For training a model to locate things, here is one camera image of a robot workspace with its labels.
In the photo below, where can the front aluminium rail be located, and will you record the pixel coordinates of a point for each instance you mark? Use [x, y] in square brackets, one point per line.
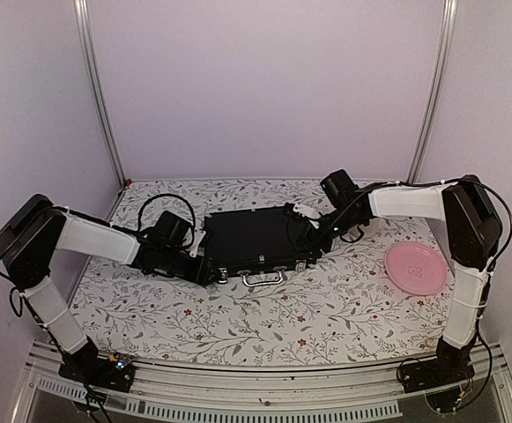
[165, 391]

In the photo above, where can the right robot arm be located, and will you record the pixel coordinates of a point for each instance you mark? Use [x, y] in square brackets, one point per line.
[465, 205]

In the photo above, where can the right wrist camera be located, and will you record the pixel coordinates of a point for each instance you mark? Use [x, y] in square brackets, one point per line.
[304, 212]

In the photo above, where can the pink plate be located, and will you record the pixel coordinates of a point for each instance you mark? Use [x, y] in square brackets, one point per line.
[416, 268]

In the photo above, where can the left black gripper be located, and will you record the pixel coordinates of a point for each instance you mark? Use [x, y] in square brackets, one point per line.
[198, 273]

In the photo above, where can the aluminium frame post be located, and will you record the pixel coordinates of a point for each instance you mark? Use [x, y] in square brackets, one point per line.
[85, 35]
[441, 63]

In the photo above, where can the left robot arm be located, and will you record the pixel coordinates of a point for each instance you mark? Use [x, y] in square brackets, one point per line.
[39, 229]

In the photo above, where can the black poker case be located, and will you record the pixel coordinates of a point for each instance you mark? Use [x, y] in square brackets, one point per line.
[263, 241]

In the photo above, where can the left aluminium frame post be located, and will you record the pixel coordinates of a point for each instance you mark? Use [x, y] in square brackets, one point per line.
[85, 35]

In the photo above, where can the right aluminium frame post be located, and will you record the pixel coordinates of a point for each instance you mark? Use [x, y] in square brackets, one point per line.
[441, 63]

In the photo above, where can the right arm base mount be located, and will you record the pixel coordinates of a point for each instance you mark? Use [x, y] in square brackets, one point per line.
[450, 366]

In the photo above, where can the floral tablecloth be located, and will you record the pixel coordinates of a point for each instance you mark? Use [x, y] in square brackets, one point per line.
[344, 309]

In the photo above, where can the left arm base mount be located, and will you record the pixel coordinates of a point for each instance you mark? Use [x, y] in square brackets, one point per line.
[112, 373]

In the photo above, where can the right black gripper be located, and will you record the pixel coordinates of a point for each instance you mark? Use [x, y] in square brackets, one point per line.
[325, 246]

